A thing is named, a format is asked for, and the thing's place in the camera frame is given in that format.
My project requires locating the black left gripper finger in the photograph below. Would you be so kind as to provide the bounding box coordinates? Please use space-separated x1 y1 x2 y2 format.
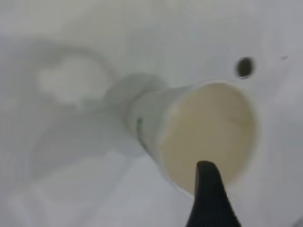
184 160 242 227

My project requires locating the white paper coffee cup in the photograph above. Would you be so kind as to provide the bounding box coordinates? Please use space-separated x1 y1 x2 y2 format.
122 80 261 198

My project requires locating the brown coffee spill spot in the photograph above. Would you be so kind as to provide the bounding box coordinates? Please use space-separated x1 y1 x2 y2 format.
234 56 255 79

